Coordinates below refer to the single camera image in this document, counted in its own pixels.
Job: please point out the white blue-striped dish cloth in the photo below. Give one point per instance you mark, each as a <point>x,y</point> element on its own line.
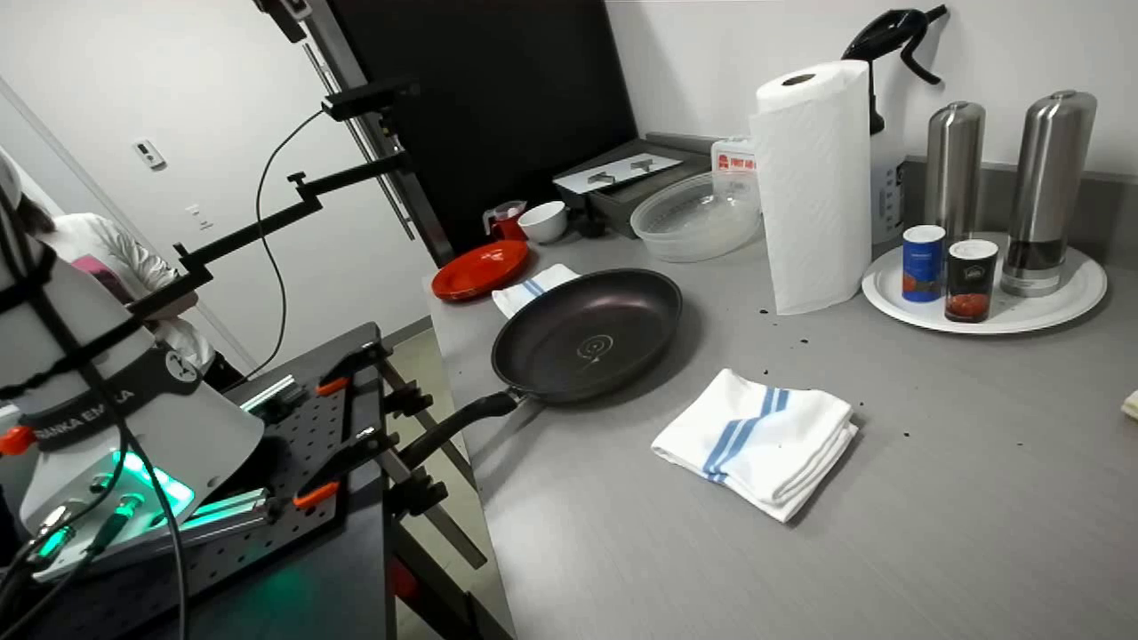
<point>761,441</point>

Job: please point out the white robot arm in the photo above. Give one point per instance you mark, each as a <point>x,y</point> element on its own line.
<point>125,430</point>

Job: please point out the black frying pan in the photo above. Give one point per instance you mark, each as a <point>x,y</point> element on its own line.
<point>575,347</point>

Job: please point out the small white cup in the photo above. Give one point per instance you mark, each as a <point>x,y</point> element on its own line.
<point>546,223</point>

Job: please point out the red plate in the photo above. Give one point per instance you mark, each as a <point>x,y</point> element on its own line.
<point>482,270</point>

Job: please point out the clear plastic bowl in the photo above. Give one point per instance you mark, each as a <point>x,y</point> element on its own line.
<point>693,223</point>

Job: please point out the black monitor screen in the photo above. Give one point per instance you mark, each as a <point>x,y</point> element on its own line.
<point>507,92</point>

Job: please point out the white paper towel roll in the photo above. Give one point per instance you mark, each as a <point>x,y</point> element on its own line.
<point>812,140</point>

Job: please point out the white round tray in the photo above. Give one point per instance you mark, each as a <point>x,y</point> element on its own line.
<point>1081,286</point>

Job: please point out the black perforated mounting table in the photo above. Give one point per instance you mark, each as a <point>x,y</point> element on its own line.
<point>259,567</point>

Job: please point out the blue-label spice jar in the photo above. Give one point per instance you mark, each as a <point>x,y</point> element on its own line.
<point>923,262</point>

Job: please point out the red-label spice jar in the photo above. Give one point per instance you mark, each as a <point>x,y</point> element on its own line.
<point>968,279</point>

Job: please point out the left steel grinder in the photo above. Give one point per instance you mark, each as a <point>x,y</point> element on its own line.
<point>953,168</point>

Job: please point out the steel grinder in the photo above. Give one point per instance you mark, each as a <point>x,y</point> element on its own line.
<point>953,168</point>
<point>1050,164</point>

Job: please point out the right steel grinder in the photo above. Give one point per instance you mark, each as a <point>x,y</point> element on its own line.
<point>1050,164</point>

